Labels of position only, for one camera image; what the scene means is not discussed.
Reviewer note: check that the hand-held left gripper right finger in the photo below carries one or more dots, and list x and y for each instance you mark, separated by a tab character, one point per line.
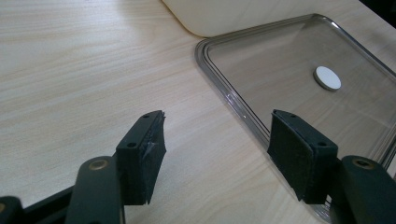
299	155

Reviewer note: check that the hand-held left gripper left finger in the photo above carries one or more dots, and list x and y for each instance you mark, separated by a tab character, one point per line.
140	161

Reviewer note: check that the white round disc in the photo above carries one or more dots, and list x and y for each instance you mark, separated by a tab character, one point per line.
327	78

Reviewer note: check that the clear glass tray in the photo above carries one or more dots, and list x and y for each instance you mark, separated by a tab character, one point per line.
280	62

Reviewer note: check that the cream plastic tray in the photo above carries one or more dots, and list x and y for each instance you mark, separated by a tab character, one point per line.
224	15

